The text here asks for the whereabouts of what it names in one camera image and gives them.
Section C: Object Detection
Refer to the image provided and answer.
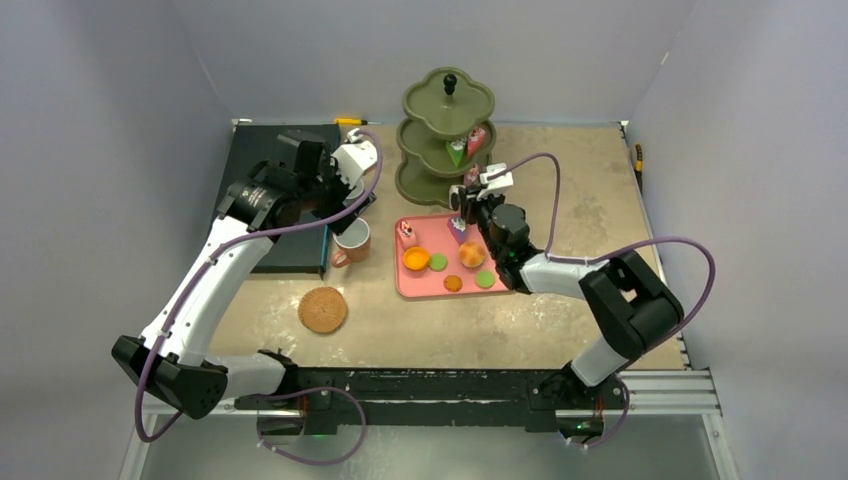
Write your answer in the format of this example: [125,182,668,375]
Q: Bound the white roll cake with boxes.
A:
[447,216,467,245]

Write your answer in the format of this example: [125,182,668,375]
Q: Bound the pink cream cake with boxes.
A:
[463,164,480,187]

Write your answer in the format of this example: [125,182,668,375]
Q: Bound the purple green cake slice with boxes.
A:
[445,138,467,168]

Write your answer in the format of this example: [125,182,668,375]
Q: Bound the pink serving tray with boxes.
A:
[394,214,507,299]

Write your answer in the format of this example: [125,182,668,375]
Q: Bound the pink triangle cake slice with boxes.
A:
[465,126,487,157]

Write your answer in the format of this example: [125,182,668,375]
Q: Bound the green three-tier stand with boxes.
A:
[395,66,497,207]

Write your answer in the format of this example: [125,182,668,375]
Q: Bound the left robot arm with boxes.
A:
[112,129,384,429]

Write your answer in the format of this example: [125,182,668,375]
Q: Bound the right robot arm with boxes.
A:
[449,185,684,407]

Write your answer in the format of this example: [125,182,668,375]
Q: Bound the grey mug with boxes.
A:
[344,179,365,206]

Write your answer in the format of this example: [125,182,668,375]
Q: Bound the round bread bun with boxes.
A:
[457,241,489,269]

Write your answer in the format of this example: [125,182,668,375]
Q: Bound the pink mug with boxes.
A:
[330,218,372,268]

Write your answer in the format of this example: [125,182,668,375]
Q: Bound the green macaron near tart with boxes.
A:
[428,253,448,272]

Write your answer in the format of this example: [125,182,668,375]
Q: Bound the yellow screwdriver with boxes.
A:
[335,117,369,126]

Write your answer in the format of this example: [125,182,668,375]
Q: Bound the green macaron lower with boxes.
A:
[475,270,497,289]

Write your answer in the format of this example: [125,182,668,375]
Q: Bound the dark blue flat box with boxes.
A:
[216,123,342,276]

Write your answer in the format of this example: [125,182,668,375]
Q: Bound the pink strawberry roll cake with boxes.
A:
[396,220,418,251]

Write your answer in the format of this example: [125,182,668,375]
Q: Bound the chocolate chip cookie lower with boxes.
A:
[443,275,463,293]

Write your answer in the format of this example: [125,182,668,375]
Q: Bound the orange egg tart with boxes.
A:
[401,246,430,271]

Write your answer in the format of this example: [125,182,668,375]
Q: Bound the woven rattan coaster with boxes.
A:
[298,286,348,334]

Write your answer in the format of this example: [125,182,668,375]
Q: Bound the yellow black tool right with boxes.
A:
[634,143,643,178]

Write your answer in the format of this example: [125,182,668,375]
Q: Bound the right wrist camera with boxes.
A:
[477,163,514,200]

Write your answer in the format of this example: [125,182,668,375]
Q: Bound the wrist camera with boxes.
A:
[331,128,378,187]
[477,163,514,200]

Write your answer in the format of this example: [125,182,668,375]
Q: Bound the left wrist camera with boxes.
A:
[331,128,378,187]

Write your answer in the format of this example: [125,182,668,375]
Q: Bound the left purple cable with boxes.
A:
[134,128,386,465]

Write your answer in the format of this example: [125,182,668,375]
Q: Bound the purple cable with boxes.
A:
[134,128,386,465]
[493,152,718,452]

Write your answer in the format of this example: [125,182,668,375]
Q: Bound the black base frame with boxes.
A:
[234,358,626,435]

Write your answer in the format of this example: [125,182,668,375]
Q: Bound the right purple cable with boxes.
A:
[493,152,718,452]

